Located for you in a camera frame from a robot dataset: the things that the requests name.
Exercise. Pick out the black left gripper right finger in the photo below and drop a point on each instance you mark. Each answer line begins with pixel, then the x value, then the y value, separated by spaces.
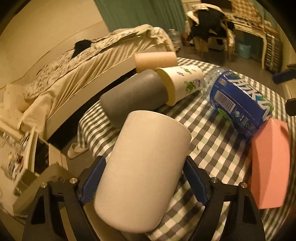
pixel 243 220

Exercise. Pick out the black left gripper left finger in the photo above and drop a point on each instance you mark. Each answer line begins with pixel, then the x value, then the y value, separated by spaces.
pixel 44 220

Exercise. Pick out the white plastic cup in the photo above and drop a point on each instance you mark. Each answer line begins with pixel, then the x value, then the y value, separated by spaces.
pixel 142 172

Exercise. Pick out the pink faceted cup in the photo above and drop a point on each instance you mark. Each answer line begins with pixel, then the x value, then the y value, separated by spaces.
pixel 270 152

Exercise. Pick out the white cup with green print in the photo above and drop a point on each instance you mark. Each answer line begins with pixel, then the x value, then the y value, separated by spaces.
pixel 181 81

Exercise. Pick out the grey cup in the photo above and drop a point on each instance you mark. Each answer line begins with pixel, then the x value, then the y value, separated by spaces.
pixel 143 91

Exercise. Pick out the tan cardboard cup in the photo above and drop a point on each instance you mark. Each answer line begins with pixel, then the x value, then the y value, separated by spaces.
pixel 154 60

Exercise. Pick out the white bedside table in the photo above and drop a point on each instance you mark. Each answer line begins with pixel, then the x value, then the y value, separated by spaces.
pixel 17 164

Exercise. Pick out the grey white checkered tablecloth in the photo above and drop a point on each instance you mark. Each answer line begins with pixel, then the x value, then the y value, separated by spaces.
pixel 215 146

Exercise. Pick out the beige slipper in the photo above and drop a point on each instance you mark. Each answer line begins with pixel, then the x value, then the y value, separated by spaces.
pixel 75 150

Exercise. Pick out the blue label water bottle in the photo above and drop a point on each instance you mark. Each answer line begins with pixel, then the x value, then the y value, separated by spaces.
pixel 237 100

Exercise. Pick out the bed with beige sheet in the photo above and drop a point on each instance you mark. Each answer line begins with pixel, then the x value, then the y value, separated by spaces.
pixel 53 107

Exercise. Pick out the floral patterned quilt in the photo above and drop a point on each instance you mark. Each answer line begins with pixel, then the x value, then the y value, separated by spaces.
pixel 59 67

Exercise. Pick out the white desk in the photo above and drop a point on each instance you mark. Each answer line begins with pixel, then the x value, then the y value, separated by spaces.
pixel 242 25

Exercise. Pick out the teal plastic basket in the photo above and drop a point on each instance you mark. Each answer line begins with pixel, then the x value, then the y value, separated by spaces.
pixel 244 50

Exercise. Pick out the black garment on bed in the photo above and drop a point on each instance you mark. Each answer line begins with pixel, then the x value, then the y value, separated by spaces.
pixel 80 46

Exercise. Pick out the large clear water jug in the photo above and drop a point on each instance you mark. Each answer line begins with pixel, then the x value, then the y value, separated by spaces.
pixel 175 37

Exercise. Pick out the chair piled with clothes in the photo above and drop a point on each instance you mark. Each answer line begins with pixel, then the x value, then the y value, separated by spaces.
pixel 208 21

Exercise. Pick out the green curtain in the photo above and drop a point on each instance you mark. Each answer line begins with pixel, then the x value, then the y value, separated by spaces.
pixel 167 14

